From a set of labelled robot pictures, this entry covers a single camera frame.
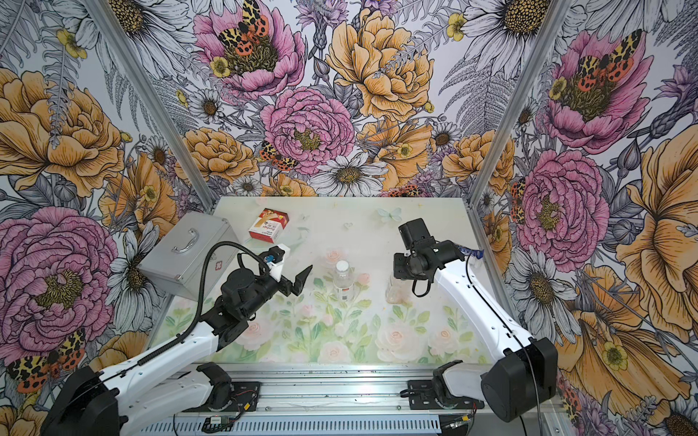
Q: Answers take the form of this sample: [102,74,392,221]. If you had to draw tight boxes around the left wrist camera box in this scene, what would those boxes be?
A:
[259,245,290,283]

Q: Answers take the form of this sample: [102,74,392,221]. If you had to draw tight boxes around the blue white bandage packet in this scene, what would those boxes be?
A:
[457,245,485,260]

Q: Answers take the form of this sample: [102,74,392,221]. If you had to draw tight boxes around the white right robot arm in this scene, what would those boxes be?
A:
[393,218,558,423]

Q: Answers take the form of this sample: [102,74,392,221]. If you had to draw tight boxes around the clear bottle green label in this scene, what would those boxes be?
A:
[385,277,413,306]

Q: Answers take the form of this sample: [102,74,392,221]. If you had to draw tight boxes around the left aluminium corner post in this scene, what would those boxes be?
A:
[85,1,216,214]

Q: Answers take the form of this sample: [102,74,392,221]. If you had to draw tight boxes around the aluminium corner post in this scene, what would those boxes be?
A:
[467,0,574,207]
[85,1,216,214]

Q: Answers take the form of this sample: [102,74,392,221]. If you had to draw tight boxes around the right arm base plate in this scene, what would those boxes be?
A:
[399,380,485,411]

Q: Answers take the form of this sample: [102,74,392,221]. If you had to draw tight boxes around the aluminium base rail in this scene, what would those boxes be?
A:
[133,363,574,435]

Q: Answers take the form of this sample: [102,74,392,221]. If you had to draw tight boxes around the small green circuit board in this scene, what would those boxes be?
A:
[201,416,236,434]

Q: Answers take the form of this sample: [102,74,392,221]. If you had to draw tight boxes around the silver metal case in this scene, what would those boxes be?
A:
[139,212,238,301]

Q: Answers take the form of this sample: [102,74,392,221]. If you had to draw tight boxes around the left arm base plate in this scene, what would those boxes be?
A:
[185,381,261,413]

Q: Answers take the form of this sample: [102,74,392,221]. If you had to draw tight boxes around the red cigarette box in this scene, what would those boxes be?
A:
[248,208,289,243]

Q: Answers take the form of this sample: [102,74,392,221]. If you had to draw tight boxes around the clear bottle white label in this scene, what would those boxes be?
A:
[333,270,354,303]

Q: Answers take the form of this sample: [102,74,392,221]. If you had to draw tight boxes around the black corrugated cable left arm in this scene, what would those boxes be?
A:
[138,241,274,363]

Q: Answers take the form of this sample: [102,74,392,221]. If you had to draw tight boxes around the right aluminium corner post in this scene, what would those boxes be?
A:
[467,0,574,207]

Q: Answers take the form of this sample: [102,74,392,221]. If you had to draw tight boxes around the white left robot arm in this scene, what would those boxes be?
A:
[40,265,312,435]

